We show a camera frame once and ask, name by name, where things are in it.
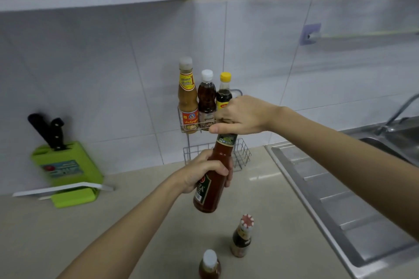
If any person's right forearm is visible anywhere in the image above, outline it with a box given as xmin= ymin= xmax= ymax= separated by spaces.
xmin=271 ymin=105 xmax=419 ymax=242

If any wall towel rail purple mount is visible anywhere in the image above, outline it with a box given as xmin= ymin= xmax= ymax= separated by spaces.
xmin=300 ymin=23 xmax=419 ymax=46

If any dark sauce bottle yellow cap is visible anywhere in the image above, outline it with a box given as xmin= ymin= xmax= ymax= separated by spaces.
xmin=215 ymin=72 xmax=234 ymax=111

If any person's right hand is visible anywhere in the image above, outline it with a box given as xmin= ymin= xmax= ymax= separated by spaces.
xmin=208 ymin=95 xmax=281 ymax=135

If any tan sauce bottle grey cap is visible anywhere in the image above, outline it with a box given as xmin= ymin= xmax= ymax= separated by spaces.
xmin=178 ymin=56 xmax=199 ymax=134

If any metal faucet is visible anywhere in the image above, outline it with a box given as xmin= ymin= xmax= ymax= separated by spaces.
xmin=374 ymin=93 xmax=419 ymax=136

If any small brown bottle white cap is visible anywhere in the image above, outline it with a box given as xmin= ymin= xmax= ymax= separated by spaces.
xmin=198 ymin=249 xmax=222 ymax=279

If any red chili sauce bottle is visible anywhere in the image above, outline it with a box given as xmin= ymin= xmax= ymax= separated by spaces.
xmin=193 ymin=133 xmax=238 ymax=214

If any metal wire corner rack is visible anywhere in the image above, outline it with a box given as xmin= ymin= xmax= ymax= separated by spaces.
xmin=178 ymin=88 xmax=252 ymax=172

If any dark bottle red-white cap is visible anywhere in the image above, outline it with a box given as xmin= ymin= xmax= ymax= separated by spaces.
xmin=230 ymin=214 xmax=255 ymax=258

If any white flat board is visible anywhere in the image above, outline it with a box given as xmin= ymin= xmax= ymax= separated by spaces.
xmin=12 ymin=181 xmax=115 ymax=199

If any green knife block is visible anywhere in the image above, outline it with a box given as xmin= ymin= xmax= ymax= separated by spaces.
xmin=31 ymin=141 xmax=105 ymax=209

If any short black knife handle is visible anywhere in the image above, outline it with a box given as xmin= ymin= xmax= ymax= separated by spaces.
xmin=50 ymin=117 xmax=67 ymax=151

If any stainless steel sink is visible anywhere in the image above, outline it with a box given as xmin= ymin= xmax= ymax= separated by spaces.
xmin=265 ymin=117 xmax=419 ymax=279

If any brown sauce bottle white cap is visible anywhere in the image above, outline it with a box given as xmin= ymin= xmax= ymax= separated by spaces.
xmin=197 ymin=70 xmax=217 ymax=131

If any person's left hand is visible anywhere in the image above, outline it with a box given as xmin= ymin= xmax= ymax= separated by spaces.
xmin=177 ymin=149 xmax=234 ymax=194

